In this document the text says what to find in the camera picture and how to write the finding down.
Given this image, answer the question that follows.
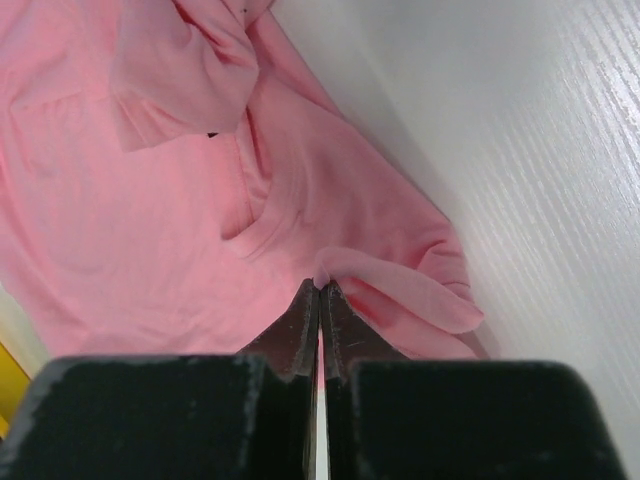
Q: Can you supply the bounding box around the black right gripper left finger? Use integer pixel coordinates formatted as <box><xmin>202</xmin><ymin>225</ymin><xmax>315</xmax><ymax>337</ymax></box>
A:
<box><xmin>1</xmin><ymin>280</ymin><xmax>319</xmax><ymax>479</ymax></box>

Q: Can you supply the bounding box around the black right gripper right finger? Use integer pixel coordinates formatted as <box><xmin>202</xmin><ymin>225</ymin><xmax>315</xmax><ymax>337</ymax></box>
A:
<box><xmin>319</xmin><ymin>283</ymin><xmax>625</xmax><ymax>479</ymax></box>

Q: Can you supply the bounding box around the pink t-shirt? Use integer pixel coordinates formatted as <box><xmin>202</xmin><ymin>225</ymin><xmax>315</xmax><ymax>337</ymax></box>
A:
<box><xmin>1</xmin><ymin>1</ymin><xmax>483</xmax><ymax>359</ymax></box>

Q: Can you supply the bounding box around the yellow plastic bin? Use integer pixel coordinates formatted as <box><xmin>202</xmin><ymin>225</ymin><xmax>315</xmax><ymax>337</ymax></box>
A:
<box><xmin>0</xmin><ymin>332</ymin><xmax>30</xmax><ymax>439</ymax></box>

